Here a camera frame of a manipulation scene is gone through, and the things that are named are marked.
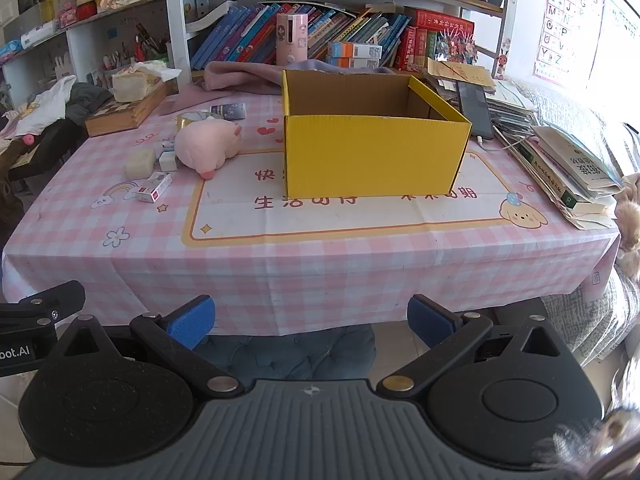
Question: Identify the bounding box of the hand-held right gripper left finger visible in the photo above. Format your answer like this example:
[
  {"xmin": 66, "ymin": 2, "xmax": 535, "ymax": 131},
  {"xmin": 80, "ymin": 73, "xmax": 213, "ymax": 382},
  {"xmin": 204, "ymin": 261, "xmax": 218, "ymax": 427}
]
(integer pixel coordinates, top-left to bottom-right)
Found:
[{"xmin": 62, "ymin": 296, "xmax": 246, "ymax": 401}]

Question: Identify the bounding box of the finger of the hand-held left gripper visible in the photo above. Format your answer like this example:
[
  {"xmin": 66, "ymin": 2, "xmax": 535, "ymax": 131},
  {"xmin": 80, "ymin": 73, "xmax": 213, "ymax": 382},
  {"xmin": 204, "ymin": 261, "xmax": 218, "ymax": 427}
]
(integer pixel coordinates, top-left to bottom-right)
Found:
[{"xmin": 0, "ymin": 280, "xmax": 87, "ymax": 333}]

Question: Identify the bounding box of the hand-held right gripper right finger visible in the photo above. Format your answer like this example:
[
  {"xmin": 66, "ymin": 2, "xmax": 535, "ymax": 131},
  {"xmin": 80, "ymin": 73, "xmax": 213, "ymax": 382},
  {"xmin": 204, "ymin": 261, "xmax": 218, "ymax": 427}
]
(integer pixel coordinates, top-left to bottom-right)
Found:
[{"xmin": 376, "ymin": 294, "xmax": 576, "ymax": 401}]

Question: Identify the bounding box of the red white small carton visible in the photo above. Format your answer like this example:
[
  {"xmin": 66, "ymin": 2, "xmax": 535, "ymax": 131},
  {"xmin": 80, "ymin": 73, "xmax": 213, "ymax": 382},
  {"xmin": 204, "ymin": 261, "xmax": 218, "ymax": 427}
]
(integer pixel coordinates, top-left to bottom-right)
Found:
[{"xmin": 135, "ymin": 171, "xmax": 173, "ymax": 204}]

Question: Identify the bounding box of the beige eraser block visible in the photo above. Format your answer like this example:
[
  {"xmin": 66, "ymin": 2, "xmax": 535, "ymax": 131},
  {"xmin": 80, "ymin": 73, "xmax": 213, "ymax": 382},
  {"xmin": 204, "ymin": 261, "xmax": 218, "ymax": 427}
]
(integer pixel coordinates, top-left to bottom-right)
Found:
[{"xmin": 126, "ymin": 149, "xmax": 160, "ymax": 180}]

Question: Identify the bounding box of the yellow cardboard box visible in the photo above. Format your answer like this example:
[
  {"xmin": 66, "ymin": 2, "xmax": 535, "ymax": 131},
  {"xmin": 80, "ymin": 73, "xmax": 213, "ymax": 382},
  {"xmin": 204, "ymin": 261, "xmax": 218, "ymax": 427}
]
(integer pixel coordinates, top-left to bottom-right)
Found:
[{"xmin": 281, "ymin": 69, "xmax": 473, "ymax": 200}]

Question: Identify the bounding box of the pink plush toy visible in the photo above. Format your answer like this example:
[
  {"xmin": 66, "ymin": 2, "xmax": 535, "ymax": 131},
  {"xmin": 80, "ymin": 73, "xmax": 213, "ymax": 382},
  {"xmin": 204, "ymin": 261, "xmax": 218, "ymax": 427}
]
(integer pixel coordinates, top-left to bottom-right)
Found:
[{"xmin": 174, "ymin": 119, "xmax": 244, "ymax": 180}]

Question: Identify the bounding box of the yellow tape roll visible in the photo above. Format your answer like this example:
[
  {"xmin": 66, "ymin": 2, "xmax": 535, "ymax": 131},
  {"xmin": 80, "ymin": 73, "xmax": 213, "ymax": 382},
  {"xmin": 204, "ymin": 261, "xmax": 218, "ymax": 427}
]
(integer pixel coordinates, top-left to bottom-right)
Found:
[{"xmin": 176, "ymin": 111, "xmax": 222, "ymax": 133}]

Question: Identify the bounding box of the small dark-label spray bottle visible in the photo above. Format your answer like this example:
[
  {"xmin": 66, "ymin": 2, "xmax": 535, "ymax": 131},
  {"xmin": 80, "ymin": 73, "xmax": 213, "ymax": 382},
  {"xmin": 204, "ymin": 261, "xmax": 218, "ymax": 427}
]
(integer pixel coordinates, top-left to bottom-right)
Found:
[{"xmin": 210, "ymin": 103, "xmax": 248, "ymax": 122}]

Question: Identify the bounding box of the pink checked tablecloth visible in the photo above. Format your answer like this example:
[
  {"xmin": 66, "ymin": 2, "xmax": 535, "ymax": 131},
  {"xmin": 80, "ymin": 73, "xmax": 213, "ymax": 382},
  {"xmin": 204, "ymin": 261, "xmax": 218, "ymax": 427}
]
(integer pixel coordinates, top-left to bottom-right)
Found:
[{"xmin": 0, "ymin": 85, "xmax": 625, "ymax": 337}]

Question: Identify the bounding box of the grey-blue seat cushion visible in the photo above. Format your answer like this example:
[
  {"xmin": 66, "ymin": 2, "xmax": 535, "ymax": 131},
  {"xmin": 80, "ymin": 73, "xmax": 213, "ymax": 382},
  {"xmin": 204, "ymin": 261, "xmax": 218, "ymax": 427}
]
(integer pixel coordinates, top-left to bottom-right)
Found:
[{"xmin": 194, "ymin": 324, "xmax": 377, "ymax": 382}]

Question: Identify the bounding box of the white printed t-shirt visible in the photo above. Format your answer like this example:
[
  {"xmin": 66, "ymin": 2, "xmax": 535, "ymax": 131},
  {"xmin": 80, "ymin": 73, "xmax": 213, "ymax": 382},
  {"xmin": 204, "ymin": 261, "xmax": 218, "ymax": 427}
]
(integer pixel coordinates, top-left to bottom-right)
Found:
[{"xmin": 0, "ymin": 74, "xmax": 79, "ymax": 139}]

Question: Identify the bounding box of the wooden chess box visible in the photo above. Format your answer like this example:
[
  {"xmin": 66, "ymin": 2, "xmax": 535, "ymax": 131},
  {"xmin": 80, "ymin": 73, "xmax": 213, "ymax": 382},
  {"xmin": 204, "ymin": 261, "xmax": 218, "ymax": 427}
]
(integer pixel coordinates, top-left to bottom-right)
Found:
[{"xmin": 84, "ymin": 80, "xmax": 174, "ymax": 137}]

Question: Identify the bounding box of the pile of textbooks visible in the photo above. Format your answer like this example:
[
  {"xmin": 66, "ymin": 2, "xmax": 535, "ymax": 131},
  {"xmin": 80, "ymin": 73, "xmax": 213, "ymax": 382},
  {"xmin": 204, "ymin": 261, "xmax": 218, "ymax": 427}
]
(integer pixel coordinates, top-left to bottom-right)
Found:
[{"xmin": 510, "ymin": 124, "xmax": 625, "ymax": 232}]

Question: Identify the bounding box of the grey garment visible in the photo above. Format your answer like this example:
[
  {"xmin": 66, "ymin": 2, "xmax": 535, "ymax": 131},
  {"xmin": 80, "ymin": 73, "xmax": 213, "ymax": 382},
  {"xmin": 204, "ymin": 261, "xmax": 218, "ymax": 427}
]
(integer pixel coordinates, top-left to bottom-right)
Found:
[{"xmin": 64, "ymin": 82, "xmax": 114, "ymax": 127}]

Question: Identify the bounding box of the fluffy beige fabric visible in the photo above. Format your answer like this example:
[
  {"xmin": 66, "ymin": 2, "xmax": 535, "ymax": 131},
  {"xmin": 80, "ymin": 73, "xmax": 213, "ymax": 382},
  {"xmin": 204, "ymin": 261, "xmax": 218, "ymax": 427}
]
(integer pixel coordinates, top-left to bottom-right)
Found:
[{"xmin": 534, "ymin": 399, "xmax": 640, "ymax": 478}]

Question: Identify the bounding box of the black tablet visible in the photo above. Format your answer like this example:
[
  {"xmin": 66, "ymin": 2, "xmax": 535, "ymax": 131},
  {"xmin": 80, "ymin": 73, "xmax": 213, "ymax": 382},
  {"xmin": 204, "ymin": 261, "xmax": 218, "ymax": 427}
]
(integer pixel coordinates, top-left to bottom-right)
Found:
[{"xmin": 455, "ymin": 80, "xmax": 495, "ymax": 141}]

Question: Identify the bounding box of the beige plush toy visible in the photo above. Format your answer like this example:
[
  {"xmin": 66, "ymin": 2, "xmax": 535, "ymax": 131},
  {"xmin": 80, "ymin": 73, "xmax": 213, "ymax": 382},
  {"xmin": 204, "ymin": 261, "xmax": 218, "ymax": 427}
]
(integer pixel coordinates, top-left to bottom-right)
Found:
[{"xmin": 614, "ymin": 172, "xmax": 640, "ymax": 263}]

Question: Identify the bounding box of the stack of papers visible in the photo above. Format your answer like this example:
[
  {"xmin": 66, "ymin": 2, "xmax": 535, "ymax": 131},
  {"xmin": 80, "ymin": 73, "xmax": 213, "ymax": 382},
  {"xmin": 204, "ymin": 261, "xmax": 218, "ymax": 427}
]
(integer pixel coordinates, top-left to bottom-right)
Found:
[{"xmin": 487, "ymin": 79, "xmax": 542, "ymax": 137}]

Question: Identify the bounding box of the beige tissue pack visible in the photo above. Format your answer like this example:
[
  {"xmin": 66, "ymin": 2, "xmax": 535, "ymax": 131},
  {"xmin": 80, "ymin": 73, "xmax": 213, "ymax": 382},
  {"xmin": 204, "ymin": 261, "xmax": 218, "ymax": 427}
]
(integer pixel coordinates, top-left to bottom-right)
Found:
[{"xmin": 111, "ymin": 60, "xmax": 182, "ymax": 104}]

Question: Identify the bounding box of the brown paper envelope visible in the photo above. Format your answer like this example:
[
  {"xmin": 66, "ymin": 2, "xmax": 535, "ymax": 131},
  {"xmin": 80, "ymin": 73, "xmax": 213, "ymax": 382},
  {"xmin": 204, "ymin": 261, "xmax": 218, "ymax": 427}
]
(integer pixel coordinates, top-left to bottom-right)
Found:
[{"xmin": 426, "ymin": 57, "xmax": 497, "ymax": 94}]

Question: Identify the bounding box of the pink purple cloth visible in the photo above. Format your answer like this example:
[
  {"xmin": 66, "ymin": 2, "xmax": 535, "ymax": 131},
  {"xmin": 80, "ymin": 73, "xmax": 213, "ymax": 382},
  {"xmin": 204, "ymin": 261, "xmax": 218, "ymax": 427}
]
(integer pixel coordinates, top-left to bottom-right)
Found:
[{"xmin": 202, "ymin": 59, "xmax": 401, "ymax": 96}]

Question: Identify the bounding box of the orange white carton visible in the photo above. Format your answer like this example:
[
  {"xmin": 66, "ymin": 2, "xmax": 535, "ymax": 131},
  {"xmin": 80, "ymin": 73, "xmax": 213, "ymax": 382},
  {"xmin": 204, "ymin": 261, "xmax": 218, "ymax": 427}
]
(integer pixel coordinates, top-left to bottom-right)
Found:
[
  {"xmin": 327, "ymin": 41, "xmax": 383, "ymax": 60},
  {"xmin": 327, "ymin": 56, "xmax": 382, "ymax": 69}
]

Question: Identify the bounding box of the white long carton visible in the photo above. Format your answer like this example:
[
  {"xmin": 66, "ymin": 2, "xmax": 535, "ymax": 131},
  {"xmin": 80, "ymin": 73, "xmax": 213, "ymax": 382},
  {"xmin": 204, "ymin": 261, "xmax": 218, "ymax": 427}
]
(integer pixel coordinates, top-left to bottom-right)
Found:
[{"xmin": 20, "ymin": 20, "xmax": 62, "ymax": 50}]

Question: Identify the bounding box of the desk holder with brushes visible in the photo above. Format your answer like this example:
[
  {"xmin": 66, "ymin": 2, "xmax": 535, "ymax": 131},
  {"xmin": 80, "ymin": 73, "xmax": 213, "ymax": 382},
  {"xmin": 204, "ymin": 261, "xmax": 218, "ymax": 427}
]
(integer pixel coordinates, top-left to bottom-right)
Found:
[{"xmin": 101, "ymin": 29, "xmax": 172, "ymax": 72}]

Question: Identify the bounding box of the row of leaning blue books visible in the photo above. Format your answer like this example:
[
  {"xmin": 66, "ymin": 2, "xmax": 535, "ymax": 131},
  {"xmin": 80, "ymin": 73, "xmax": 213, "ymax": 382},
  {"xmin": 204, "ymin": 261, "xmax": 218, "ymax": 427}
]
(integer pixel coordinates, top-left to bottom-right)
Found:
[{"xmin": 190, "ymin": 2, "xmax": 416, "ymax": 70}]

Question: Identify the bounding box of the red book set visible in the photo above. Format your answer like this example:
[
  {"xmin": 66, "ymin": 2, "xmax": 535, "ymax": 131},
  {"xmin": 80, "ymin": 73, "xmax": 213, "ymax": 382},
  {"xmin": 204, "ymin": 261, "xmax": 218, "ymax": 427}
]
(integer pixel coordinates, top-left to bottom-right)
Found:
[{"xmin": 394, "ymin": 7, "xmax": 476, "ymax": 72}]

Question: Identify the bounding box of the pink cylindrical desk gadget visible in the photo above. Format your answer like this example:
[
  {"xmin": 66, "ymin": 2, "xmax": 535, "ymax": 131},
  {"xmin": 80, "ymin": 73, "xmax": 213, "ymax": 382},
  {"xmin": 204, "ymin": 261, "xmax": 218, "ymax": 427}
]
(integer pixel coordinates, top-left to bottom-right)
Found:
[{"xmin": 276, "ymin": 11, "xmax": 308, "ymax": 66}]

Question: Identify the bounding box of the white bookshelf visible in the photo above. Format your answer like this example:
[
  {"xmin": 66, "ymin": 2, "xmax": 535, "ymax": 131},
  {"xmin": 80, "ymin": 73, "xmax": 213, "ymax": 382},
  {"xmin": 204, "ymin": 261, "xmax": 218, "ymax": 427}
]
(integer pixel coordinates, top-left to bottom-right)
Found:
[{"xmin": 0, "ymin": 0, "xmax": 516, "ymax": 103}]

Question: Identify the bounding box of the white cable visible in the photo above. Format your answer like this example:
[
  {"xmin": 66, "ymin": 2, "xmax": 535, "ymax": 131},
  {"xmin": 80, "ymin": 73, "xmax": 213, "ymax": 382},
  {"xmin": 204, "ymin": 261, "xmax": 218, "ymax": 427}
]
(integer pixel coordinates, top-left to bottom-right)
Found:
[{"xmin": 475, "ymin": 130, "xmax": 533, "ymax": 153}]

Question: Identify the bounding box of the alphabet wall poster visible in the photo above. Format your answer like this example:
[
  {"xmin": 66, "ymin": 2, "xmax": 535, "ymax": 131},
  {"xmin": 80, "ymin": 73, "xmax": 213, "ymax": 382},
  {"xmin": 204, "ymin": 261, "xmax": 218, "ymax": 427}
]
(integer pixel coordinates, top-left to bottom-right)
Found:
[{"xmin": 531, "ymin": 0, "xmax": 607, "ymax": 92}]

